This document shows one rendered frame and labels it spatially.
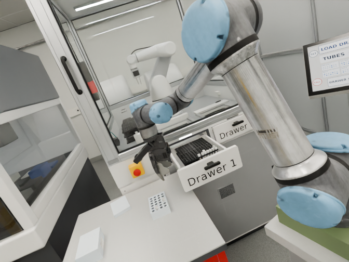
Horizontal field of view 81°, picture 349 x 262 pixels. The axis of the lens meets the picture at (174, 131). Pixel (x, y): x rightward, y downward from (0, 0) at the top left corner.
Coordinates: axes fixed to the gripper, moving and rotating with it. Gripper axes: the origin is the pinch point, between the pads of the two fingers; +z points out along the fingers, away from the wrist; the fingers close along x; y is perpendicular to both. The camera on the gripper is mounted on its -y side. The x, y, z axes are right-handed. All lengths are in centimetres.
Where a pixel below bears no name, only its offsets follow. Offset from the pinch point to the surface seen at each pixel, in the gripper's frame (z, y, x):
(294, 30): -33, 136, 184
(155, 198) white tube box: 10.7, -7.2, -0.3
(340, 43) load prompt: -26, 100, 44
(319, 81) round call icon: -11, 85, 37
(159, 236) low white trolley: 14.1, -2.5, -20.2
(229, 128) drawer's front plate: 2, 36, 40
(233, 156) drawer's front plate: 1.7, 32.9, 4.9
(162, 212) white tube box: 12.3, -2.5, -9.1
